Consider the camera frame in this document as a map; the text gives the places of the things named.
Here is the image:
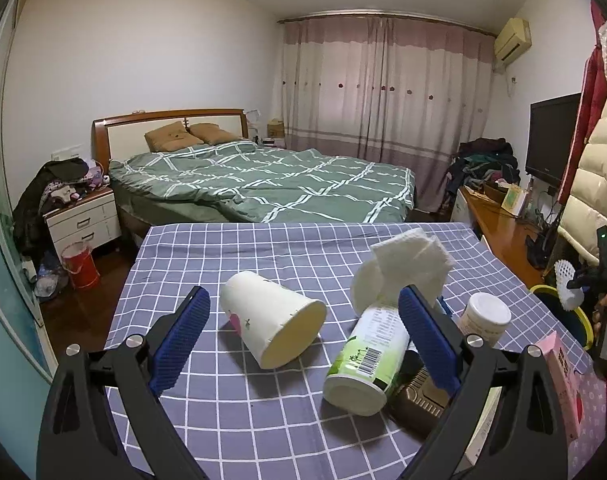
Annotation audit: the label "white plastic jar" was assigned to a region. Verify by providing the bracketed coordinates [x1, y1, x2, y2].
[456, 292, 513, 348]

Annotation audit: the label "white folded tissue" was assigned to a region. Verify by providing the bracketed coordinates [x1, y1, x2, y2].
[371, 227, 457, 307]

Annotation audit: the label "wooden bed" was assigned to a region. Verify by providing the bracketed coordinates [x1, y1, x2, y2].
[92, 108, 418, 226]

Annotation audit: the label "white foam fruit net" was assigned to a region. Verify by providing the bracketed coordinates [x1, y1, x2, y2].
[553, 258, 584, 311]

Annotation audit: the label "black cable bundle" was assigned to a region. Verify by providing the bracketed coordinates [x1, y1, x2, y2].
[525, 200, 560, 270]

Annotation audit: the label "pink and white curtain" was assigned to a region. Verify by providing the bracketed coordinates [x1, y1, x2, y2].
[277, 14, 499, 211]

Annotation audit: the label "cream air conditioner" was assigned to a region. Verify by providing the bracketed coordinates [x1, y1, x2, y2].
[492, 17, 533, 67]

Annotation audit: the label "dark clothes pile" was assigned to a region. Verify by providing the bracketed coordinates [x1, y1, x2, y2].
[444, 137, 521, 209]

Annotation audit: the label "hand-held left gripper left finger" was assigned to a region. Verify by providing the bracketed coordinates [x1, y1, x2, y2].
[37, 286, 211, 480]

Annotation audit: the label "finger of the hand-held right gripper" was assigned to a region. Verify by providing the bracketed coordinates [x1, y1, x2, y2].
[567, 266, 604, 291]

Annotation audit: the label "white nightstand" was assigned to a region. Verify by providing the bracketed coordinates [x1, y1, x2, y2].
[43, 187, 122, 261]

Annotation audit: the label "white round paper disc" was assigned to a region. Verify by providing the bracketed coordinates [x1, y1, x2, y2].
[351, 260, 385, 318]

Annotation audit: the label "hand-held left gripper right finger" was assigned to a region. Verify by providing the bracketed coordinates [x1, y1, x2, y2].
[397, 284, 569, 480]

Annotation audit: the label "white paper cup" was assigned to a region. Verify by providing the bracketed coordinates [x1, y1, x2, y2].
[220, 271, 327, 371]

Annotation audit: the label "brown plastic tray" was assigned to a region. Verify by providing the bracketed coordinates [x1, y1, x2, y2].
[387, 350, 451, 436]

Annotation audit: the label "pale green box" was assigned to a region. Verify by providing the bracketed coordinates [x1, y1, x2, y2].
[501, 183, 525, 216]

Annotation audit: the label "purple checked tablecloth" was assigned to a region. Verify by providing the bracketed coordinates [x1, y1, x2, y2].
[106, 221, 607, 480]

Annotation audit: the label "clothes pile on nightstand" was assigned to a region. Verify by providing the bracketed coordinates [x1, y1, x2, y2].
[12, 156, 111, 257]

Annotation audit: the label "green checked duvet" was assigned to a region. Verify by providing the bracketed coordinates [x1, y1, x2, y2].
[108, 141, 417, 224]

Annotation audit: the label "wardrobe with painted door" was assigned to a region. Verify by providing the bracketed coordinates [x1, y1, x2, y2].
[0, 0, 54, 386]

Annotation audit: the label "wooden desk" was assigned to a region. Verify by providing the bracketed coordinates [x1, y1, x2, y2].
[456, 186, 548, 288]

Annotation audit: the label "red garment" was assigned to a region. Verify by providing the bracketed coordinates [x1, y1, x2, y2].
[576, 0, 607, 133]

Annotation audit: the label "black television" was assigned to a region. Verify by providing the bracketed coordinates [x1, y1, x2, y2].
[525, 92, 583, 189]

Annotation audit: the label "red bucket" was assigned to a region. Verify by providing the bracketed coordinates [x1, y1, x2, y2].
[60, 241, 101, 290]

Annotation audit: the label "pink carton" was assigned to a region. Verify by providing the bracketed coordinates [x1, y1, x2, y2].
[533, 332, 584, 443]

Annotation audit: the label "purple dotted cloth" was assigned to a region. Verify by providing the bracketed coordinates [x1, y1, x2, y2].
[566, 367, 607, 480]

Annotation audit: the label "green and white canister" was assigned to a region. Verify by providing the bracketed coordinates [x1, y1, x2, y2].
[323, 305, 411, 417]

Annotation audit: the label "brown pillow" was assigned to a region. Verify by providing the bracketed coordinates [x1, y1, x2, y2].
[144, 122, 204, 152]
[189, 122, 240, 145]

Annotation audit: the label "cream puffer jacket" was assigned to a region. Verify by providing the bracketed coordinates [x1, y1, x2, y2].
[557, 20, 607, 267]

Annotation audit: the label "yellow rimmed blue trash bin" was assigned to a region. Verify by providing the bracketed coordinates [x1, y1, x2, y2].
[529, 284, 595, 352]

